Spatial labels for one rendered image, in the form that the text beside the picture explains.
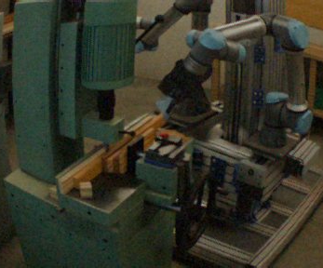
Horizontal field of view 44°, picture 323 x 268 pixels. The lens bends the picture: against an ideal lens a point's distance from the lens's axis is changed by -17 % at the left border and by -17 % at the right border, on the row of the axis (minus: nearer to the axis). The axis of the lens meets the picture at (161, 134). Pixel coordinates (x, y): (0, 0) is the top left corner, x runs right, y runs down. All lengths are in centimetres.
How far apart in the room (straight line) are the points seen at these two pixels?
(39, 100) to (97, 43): 33
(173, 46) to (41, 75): 364
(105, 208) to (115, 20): 57
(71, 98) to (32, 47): 25
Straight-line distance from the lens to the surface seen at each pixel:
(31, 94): 161
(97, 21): 138
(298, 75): 179
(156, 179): 151
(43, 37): 151
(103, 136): 154
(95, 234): 153
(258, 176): 194
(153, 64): 525
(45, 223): 170
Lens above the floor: 168
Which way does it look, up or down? 25 degrees down
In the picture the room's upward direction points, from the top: 2 degrees clockwise
